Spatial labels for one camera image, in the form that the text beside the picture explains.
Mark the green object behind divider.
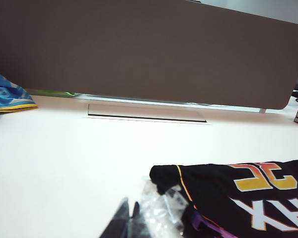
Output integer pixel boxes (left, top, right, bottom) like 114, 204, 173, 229
27, 88, 79, 97

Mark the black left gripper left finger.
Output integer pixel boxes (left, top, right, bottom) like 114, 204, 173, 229
98, 197, 130, 238

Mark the brown desk divider panel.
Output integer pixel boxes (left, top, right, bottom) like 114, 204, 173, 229
0, 0, 298, 110

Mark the black basketball jersey number 35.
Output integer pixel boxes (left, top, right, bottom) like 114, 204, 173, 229
149, 153, 298, 238

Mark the blue cloth with yellow trim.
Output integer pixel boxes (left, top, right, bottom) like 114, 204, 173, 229
0, 68, 38, 114

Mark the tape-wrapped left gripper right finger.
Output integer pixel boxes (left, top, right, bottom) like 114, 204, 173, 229
128, 175, 190, 238

